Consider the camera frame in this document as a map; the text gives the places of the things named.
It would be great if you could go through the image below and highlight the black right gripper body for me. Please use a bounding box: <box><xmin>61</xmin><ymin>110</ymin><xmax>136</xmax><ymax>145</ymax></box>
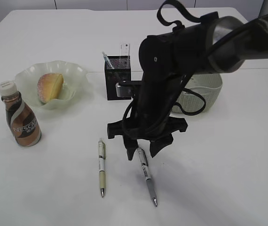
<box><xmin>107</xmin><ymin>94</ymin><xmax>188</xmax><ymax>142</ymax></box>

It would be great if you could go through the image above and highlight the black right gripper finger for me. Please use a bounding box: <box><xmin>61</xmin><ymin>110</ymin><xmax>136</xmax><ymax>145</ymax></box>
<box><xmin>124</xmin><ymin>138</ymin><xmax>138</xmax><ymax>161</ymax></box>
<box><xmin>150</xmin><ymin>138</ymin><xmax>173</xmax><ymax>158</ymax></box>

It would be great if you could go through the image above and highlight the white grey mechanical pen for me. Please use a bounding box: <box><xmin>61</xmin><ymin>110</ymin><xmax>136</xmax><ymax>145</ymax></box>
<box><xmin>136</xmin><ymin>147</ymin><xmax>158</xmax><ymax>207</ymax></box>

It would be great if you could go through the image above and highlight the transparent plastic ruler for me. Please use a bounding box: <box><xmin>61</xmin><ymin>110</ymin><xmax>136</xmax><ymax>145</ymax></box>
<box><xmin>119</xmin><ymin>42</ymin><xmax>130</xmax><ymax>57</ymax></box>

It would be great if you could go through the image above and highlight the blue-grey ballpoint pen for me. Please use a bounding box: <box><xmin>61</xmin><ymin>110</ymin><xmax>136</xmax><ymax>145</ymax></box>
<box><xmin>102</xmin><ymin>51</ymin><xmax>114</xmax><ymax>69</ymax></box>

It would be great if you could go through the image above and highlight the yellow bread roll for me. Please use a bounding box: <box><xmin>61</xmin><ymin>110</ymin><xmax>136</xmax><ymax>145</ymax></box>
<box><xmin>37</xmin><ymin>73</ymin><xmax>64</xmax><ymax>104</ymax></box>

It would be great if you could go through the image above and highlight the brown Nescafe coffee bottle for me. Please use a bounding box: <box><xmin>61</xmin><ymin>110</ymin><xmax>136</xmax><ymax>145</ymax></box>
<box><xmin>0</xmin><ymin>81</ymin><xmax>42</xmax><ymax>147</ymax></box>

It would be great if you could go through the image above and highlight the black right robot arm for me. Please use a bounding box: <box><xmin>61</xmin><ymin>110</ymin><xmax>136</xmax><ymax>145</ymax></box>
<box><xmin>107</xmin><ymin>12</ymin><xmax>268</xmax><ymax>160</ymax></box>

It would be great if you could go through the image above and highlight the cream yellow ballpoint pen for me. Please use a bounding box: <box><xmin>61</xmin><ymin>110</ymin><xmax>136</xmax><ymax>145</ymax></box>
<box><xmin>98</xmin><ymin>139</ymin><xmax>106</xmax><ymax>198</ymax></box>

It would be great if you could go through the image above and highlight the black mesh pen holder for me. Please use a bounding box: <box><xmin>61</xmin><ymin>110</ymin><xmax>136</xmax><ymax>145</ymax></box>
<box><xmin>104</xmin><ymin>56</ymin><xmax>131</xmax><ymax>101</ymax></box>

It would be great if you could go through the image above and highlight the grey-green woven plastic basket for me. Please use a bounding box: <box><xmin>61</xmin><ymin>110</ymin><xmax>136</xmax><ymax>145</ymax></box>
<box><xmin>177</xmin><ymin>73</ymin><xmax>223</xmax><ymax>113</ymax></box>

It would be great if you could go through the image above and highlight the pale green wavy glass plate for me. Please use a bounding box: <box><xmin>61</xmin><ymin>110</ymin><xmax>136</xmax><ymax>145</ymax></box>
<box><xmin>14</xmin><ymin>60</ymin><xmax>93</xmax><ymax>115</ymax></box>

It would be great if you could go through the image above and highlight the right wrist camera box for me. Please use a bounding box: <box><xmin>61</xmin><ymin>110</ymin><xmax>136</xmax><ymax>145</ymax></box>
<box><xmin>116</xmin><ymin>81</ymin><xmax>142</xmax><ymax>97</ymax></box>

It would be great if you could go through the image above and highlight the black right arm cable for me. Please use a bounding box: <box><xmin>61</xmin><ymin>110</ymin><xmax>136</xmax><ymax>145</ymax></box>
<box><xmin>121</xmin><ymin>0</ymin><xmax>268</xmax><ymax>139</ymax></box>

